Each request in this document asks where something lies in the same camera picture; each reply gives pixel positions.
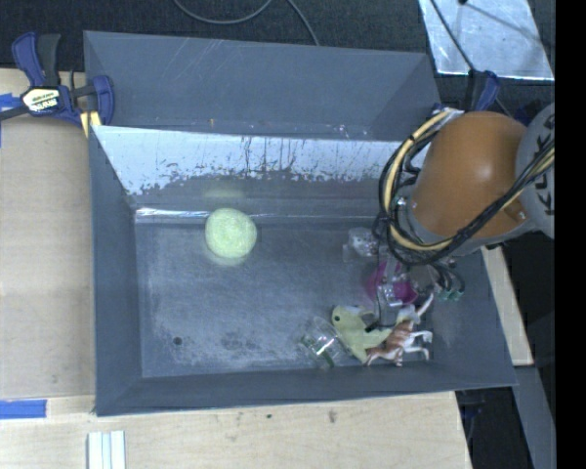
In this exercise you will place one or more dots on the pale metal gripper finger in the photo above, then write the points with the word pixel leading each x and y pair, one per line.
pixel 389 297

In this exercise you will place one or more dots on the magenta round cup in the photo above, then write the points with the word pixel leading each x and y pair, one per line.
pixel 376 281

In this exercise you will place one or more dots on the brown and white toy horse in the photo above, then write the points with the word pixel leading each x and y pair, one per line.
pixel 399 341

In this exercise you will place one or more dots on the yellow-green toy animal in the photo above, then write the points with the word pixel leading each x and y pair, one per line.
pixel 354 330

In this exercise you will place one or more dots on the white dotted cube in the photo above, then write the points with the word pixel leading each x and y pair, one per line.
pixel 360 243

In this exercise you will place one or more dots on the clear glass cup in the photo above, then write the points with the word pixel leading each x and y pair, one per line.
pixel 322 341

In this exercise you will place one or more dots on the grey metal bin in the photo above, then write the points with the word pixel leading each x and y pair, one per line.
pixel 254 291

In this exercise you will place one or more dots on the pale green ball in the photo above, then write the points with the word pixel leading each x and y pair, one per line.
pixel 230 236

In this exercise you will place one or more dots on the brown cardboard board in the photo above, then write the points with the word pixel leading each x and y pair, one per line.
pixel 44 262

